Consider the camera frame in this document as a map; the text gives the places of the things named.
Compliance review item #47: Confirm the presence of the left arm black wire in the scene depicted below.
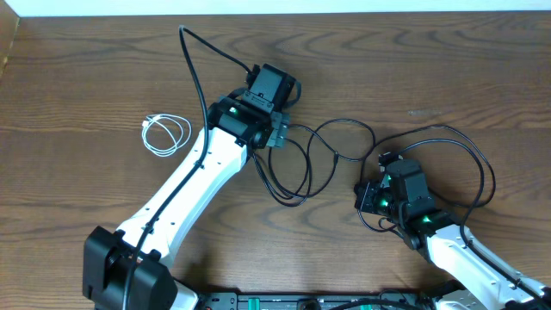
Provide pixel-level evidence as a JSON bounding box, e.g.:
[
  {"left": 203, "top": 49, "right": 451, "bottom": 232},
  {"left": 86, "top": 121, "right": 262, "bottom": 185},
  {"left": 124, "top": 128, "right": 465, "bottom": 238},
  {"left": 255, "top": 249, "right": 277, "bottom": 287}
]
[{"left": 122, "top": 24, "right": 255, "bottom": 310}]

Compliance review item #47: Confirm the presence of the thin black usb cable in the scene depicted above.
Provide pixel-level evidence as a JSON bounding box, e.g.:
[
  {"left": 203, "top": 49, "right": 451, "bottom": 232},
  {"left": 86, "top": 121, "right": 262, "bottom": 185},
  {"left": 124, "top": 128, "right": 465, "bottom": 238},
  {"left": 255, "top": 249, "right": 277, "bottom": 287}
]
[{"left": 250, "top": 118, "right": 377, "bottom": 208}]

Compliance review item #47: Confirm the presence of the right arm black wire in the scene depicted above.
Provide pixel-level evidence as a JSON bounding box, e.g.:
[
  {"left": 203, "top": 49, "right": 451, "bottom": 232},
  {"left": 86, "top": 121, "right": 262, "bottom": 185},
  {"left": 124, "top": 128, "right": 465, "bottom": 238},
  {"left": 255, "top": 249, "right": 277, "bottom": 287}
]
[{"left": 398, "top": 138, "right": 551, "bottom": 302}]

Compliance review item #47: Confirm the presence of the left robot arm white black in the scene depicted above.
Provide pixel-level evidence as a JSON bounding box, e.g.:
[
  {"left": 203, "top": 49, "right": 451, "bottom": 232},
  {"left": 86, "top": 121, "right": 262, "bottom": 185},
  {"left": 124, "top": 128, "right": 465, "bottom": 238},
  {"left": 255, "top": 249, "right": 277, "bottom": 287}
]
[{"left": 83, "top": 64, "right": 301, "bottom": 309}]

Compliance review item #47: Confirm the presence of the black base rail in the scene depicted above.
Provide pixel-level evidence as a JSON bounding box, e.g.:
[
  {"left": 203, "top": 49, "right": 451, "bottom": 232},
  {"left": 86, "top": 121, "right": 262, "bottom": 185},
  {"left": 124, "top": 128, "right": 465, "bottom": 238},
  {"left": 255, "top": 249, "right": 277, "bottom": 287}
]
[{"left": 171, "top": 279, "right": 479, "bottom": 310}]

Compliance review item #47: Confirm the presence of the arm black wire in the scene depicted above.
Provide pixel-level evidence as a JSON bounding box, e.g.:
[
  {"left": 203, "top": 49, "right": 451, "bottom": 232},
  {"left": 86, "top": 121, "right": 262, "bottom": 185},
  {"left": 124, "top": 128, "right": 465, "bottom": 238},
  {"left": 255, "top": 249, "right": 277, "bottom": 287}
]
[
  {"left": 398, "top": 138, "right": 551, "bottom": 302},
  {"left": 122, "top": 24, "right": 255, "bottom": 310}
]

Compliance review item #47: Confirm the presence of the white usb cable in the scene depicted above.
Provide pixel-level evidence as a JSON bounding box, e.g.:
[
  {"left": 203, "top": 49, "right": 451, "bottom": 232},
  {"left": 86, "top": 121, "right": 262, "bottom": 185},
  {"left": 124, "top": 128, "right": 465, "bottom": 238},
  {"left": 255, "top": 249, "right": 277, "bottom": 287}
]
[{"left": 140, "top": 113, "right": 193, "bottom": 158}]

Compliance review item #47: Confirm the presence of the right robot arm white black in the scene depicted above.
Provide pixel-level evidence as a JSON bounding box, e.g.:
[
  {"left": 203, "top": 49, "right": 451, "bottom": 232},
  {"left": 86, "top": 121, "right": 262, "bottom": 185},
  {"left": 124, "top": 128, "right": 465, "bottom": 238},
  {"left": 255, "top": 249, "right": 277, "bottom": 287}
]
[{"left": 354, "top": 158, "right": 550, "bottom": 309}]

